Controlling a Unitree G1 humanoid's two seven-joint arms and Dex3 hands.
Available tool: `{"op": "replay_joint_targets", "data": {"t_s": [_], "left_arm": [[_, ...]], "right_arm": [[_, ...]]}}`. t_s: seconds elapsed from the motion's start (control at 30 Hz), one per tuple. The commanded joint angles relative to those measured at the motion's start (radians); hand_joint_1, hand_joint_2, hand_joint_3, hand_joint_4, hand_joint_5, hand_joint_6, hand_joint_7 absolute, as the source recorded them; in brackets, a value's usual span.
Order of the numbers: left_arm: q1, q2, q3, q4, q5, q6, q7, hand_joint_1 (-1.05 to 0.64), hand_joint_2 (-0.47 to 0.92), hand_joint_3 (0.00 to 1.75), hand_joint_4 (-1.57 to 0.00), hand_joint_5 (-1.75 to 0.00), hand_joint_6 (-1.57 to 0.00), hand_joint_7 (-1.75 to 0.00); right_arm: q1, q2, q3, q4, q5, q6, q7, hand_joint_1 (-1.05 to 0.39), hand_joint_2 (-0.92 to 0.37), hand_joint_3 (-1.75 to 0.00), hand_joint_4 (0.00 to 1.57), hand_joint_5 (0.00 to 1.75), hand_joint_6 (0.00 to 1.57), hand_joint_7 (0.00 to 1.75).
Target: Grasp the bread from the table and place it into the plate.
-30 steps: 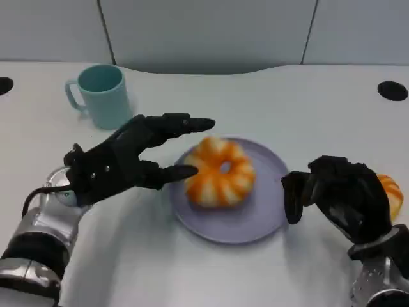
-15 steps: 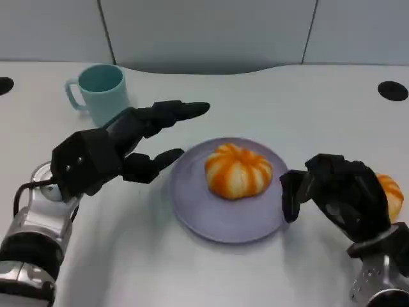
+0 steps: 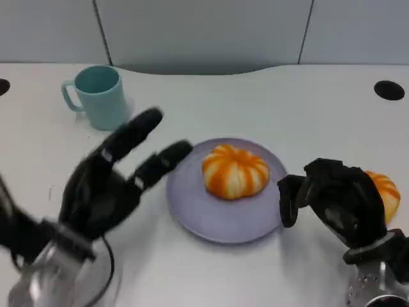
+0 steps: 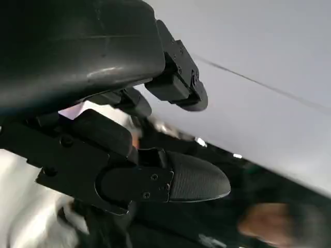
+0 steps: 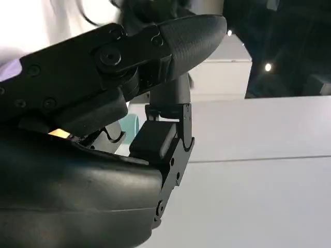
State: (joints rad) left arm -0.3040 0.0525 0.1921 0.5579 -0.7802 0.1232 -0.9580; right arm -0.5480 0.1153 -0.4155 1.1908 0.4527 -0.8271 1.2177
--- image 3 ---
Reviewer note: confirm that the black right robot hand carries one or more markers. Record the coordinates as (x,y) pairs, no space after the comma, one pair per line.
(345,198)

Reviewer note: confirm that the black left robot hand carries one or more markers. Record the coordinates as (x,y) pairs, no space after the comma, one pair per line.
(96,192)

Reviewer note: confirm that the orange and white bread roll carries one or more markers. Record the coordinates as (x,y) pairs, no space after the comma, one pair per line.
(388,195)
(236,172)

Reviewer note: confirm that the pale green mug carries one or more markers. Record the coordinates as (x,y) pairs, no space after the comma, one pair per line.
(102,102)

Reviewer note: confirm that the lilac plate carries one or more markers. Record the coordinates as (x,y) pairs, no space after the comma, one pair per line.
(198,204)

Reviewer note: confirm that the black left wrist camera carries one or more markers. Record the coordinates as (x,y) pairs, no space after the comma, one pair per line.
(19,224)

